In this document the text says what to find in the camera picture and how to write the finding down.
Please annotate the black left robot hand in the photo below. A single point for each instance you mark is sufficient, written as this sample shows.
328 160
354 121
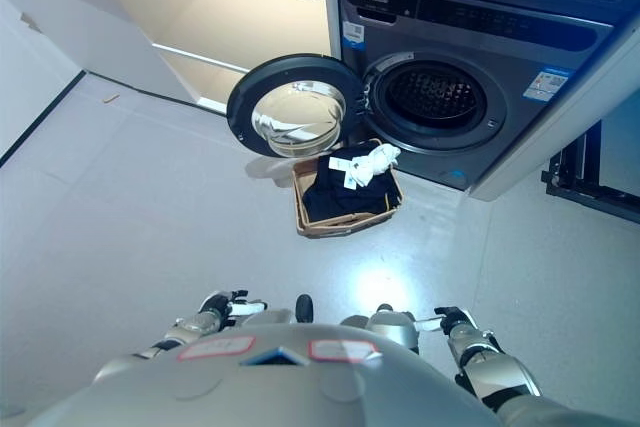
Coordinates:
220 304

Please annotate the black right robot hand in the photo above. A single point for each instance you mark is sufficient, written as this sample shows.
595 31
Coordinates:
455 319

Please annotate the white garment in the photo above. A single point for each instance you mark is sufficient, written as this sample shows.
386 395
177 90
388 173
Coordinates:
375 162

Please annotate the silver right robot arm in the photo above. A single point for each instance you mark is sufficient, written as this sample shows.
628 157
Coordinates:
500 372

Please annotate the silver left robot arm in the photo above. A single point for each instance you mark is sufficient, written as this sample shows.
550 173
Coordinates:
195 327

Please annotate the brown wicker laundry basket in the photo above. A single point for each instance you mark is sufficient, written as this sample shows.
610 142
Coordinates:
345 228

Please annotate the black clothes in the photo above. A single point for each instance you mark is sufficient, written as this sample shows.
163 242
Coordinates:
350 197

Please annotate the grey front-load washing machine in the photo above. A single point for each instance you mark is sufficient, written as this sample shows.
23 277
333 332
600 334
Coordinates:
525 157

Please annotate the round glass washing machine door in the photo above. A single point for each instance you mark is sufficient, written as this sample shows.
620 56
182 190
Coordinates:
240 102

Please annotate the silver robot torso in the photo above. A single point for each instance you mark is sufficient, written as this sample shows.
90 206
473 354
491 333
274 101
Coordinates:
275 387

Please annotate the white side cabinet panel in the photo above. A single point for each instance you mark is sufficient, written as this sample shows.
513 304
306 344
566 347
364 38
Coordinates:
550 147

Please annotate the small wooden piece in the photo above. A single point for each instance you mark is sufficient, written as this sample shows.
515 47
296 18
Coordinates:
110 98

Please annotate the blue white energy label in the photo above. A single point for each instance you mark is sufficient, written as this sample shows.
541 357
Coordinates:
550 83

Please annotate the white open shelf cabinet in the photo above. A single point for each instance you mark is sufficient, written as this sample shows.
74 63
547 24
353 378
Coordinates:
125 37

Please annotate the white barcode sticker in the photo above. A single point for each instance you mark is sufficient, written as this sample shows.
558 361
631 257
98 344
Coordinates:
354 33

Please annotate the black metal frame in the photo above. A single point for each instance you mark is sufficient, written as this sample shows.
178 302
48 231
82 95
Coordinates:
575 192

